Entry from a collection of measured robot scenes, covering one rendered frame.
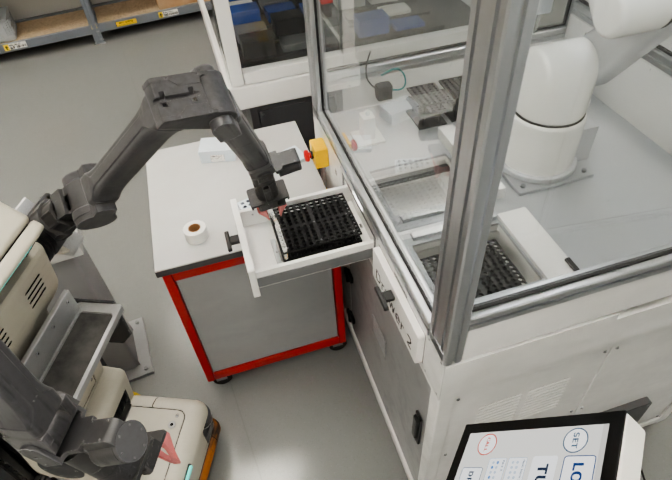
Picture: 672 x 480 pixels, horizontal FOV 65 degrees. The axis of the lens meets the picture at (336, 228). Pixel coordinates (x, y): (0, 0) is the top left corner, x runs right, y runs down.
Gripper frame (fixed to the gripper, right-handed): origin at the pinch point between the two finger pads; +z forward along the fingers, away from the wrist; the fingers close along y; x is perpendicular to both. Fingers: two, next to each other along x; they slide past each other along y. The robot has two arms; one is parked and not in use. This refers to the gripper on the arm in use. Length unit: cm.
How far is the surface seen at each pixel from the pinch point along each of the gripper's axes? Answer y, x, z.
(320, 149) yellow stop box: -20.7, -26.4, 7.7
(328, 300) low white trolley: -10, -2, 58
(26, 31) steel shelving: 141, -363, 114
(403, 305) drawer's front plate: -21.2, 39.6, -2.1
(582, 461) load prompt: -28, 85, -31
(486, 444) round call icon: -21, 76, -15
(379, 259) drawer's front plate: -21.1, 24.6, -0.3
